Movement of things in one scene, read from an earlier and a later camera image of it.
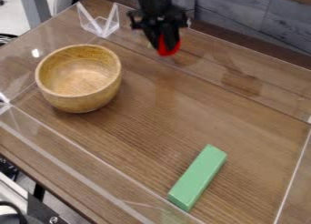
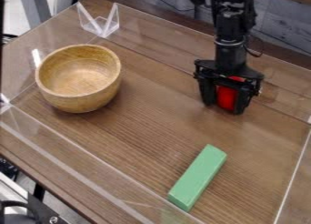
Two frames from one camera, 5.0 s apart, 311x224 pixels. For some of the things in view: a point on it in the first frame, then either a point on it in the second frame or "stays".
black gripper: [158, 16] → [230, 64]
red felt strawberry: [162, 46] → [226, 94]
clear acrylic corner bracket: [101, 25] stays
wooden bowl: [78, 76] stays
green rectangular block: [194, 183] stays
